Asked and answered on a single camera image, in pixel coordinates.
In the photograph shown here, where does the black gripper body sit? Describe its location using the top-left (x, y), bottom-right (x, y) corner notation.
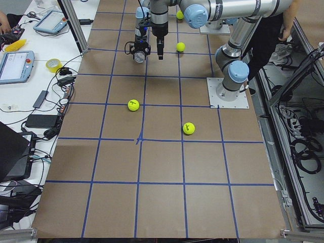
top-left (134, 40), bottom-right (149, 52)
top-left (151, 21), bottom-right (169, 38)

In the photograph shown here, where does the white blue tennis ball can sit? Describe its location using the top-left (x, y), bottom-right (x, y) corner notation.
top-left (133, 51), bottom-right (146, 63)

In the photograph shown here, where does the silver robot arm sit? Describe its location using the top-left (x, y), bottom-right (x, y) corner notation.
top-left (129, 1), bottom-right (151, 63)
top-left (139, 1), bottom-right (291, 92)

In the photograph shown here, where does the tennis ball table centre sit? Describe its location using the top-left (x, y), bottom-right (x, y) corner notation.
top-left (176, 42), bottom-right (186, 53)

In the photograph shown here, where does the tennis ball base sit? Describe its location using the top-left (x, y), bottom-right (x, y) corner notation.
top-left (182, 122), bottom-right (195, 135)
top-left (176, 10), bottom-right (184, 20)

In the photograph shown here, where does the tennis ball far corner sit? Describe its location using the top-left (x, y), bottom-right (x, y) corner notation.
top-left (128, 99), bottom-right (140, 111)

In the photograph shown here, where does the tennis ball near far base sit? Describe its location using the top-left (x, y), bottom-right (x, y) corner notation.
top-left (182, 122), bottom-right (195, 135)

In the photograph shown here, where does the black power adapter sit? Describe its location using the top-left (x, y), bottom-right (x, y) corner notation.
top-left (78, 19), bottom-right (94, 25)

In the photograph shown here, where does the yellow tape roll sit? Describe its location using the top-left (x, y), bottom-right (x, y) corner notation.
top-left (46, 58), bottom-right (63, 73)

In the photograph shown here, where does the far blue teach pendant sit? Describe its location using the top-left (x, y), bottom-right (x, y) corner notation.
top-left (33, 10), bottom-right (67, 35)

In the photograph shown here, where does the blue teach pendant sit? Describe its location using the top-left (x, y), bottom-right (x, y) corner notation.
top-left (1, 51), bottom-right (35, 85)
top-left (33, 10), bottom-right (67, 35)

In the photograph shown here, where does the yellow corn toy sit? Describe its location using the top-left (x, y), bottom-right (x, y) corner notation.
top-left (5, 39), bottom-right (27, 52)

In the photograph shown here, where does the person in black clothes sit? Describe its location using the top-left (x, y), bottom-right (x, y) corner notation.
top-left (243, 0), bottom-right (301, 81)

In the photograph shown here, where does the near blue teach pendant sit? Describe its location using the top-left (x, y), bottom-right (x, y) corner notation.
top-left (1, 51), bottom-right (35, 85)

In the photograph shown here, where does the black laptop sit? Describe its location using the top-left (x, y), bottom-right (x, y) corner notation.
top-left (1, 123), bottom-right (36, 182)

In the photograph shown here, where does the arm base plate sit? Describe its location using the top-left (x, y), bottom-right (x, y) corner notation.
top-left (199, 20), bottom-right (230, 35)
top-left (207, 77), bottom-right (249, 109)

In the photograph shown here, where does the aluminium frame post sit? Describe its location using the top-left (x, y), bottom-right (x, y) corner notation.
top-left (57, 0), bottom-right (89, 54)

